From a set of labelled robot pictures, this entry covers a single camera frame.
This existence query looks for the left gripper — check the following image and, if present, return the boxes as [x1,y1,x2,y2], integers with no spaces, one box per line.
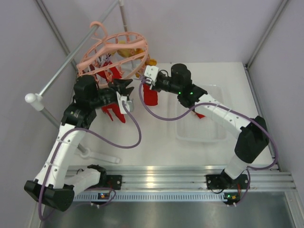
[89,78,133,109]

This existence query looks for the aluminium mounting rail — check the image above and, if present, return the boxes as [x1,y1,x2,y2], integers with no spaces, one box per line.
[66,165,297,202]

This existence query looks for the mustard yellow sock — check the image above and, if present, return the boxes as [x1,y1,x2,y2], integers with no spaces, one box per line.
[146,58,157,66]
[135,48,145,55]

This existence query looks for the white plastic tray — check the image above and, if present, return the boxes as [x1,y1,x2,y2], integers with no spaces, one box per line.
[175,85,228,143]

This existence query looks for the red hanging clothes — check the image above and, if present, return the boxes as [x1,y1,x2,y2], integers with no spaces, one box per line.
[96,67,126,123]

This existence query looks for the lilac clip on hanger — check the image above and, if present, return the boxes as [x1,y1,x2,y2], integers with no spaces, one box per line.
[104,54,111,62]

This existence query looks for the pale yellow hanging sock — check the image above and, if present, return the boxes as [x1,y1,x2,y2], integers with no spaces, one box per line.
[117,40,136,59]

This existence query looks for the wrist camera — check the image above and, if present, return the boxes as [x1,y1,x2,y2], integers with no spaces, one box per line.
[116,92,134,114]
[144,65,159,86]

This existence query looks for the pink round clip hanger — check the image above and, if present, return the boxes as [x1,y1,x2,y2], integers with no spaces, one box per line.
[76,21,150,87]

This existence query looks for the red beige patterned sock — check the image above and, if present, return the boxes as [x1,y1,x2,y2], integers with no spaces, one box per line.
[143,84,158,106]

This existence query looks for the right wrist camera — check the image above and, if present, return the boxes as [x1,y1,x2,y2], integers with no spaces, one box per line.
[144,65,159,86]

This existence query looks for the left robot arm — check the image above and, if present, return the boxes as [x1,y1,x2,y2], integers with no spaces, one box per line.
[24,75,134,211]

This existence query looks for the metal clothes rack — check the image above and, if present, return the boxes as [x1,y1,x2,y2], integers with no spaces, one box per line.
[25,0,120,164]

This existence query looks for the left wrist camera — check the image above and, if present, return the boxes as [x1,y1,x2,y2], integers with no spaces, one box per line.
[116,92,134,114]

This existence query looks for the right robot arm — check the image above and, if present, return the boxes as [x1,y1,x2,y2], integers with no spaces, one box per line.
[144,64,269,190]

